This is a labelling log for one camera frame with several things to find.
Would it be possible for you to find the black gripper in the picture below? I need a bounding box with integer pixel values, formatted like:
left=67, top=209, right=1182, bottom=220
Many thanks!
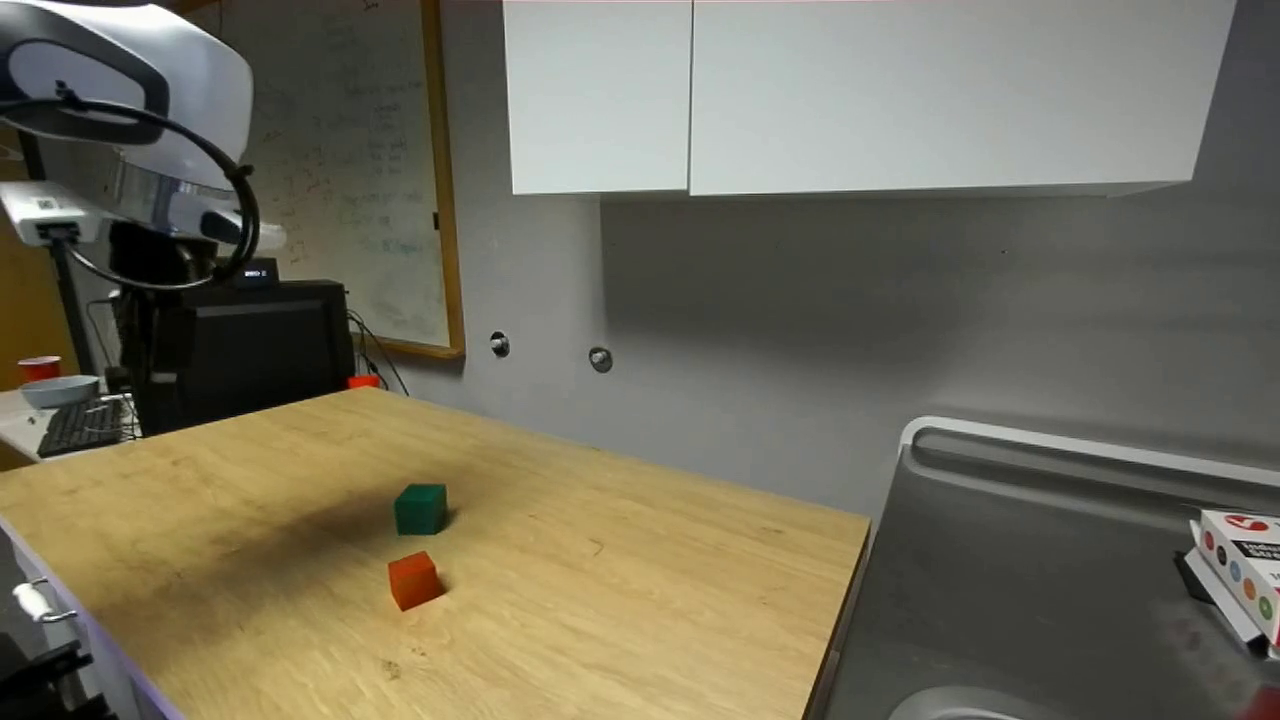
left=109, top=216, right=281, bottom=293

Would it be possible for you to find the red block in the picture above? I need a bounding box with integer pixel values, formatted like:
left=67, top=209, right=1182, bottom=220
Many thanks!
left=384, top=547, right=453, bottom=618

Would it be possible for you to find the green block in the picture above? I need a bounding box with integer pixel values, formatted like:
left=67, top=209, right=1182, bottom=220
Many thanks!
left=392, top=482, right=453, bottom=539

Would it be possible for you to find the black computer monitor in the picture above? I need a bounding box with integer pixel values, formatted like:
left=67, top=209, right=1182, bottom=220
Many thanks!
left=136, top=277, right=359, bottom=437

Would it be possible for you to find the red cup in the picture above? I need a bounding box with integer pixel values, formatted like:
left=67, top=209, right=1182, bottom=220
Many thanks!
left=16, top=353, right=67, bottom=392

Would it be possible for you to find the black keyboard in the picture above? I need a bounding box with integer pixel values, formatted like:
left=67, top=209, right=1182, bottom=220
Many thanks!
left=37, top=398, right=144, bottom=461

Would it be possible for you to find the wood-framed whiteboard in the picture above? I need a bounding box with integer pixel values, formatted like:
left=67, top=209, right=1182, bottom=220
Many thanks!
left=216, top=0, right=467, bottom=364

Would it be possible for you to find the stainless steel sink counter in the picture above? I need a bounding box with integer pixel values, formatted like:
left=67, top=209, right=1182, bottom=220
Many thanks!
left=803, top=412, right=1280, bottom=720

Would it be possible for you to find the white box with coloured print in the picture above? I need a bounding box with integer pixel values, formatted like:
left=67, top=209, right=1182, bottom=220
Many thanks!
left=1182, top=503, right=1280, bottom=659

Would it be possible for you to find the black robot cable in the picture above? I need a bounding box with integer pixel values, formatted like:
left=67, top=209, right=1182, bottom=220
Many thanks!
left=0, top=81, right=266, bottom=298

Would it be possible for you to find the narrow white wall cabinet door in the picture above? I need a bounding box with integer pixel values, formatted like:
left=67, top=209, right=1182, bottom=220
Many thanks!
left=499, top=0, right=695, bottom=200

